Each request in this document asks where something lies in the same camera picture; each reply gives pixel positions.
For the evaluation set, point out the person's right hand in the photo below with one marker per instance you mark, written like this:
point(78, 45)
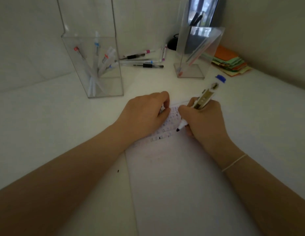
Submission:
point(209, 125)

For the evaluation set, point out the person's left hand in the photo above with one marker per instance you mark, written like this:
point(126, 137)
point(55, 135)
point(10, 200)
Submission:
point(142, 115)

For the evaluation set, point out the thick white marker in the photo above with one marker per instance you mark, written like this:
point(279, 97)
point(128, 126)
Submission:
point(205, 97)

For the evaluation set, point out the blue marker cap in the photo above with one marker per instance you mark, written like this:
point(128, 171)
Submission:
point(220, 78)

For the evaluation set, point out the clear pen black grip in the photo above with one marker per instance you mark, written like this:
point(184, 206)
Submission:
point(150, 65)

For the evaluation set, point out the white pen light blue end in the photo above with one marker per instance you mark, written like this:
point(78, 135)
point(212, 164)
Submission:
point(135, 62)

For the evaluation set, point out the white paper sheet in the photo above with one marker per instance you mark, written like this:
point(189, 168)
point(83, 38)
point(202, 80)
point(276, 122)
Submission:
point(179, 194)

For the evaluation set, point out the clear acrylic box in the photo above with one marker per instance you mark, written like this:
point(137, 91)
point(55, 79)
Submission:
point(81, 17)
point(182, 46)

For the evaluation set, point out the white pen light blue band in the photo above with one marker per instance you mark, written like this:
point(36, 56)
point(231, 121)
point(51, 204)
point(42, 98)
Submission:
point(96, 45)

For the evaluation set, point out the person's right forearm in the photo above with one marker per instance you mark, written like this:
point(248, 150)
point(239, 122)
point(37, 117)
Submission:
point(265, 201)

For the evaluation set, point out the person's left forearm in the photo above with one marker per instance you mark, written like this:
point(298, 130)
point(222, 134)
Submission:
point(49, 189)

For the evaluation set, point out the stack of coloured sticky notes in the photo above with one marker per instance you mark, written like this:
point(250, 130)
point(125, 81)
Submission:
point(225, 52)

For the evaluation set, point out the black bag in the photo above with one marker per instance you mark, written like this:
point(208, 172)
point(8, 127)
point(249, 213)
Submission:
point(172, 44)

